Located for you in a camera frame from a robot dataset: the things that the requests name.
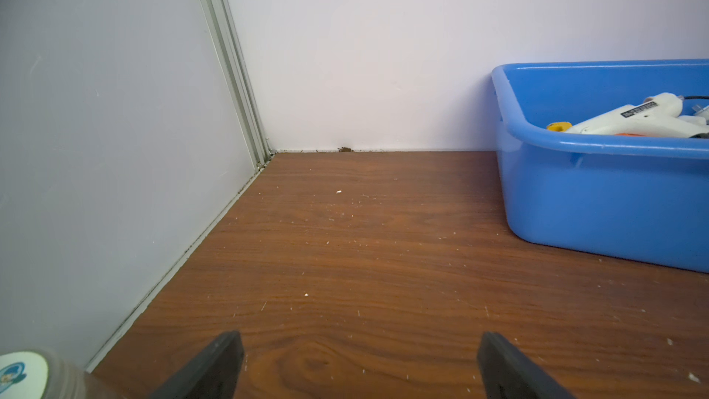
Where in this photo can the yellow glue gun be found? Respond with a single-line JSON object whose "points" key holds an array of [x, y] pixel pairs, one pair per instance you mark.
{"points": [[559, 126]]}

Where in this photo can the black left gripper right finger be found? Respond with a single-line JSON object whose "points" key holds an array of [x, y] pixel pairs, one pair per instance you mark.
{"points": [[508, 373]]}

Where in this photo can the glass jar floral lid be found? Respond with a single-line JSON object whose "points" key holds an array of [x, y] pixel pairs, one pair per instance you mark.
{"points": [[38, 374]]}

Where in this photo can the blue plastic storage box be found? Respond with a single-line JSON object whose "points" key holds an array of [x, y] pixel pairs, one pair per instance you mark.
{"points": [[642, 199]]}

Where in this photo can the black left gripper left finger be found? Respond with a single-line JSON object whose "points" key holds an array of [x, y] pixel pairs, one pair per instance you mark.
{"points": [[213, 373]]}

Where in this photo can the small white red glue gun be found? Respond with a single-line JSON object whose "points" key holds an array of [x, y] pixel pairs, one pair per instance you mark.
{"points": [[658, 116]]}

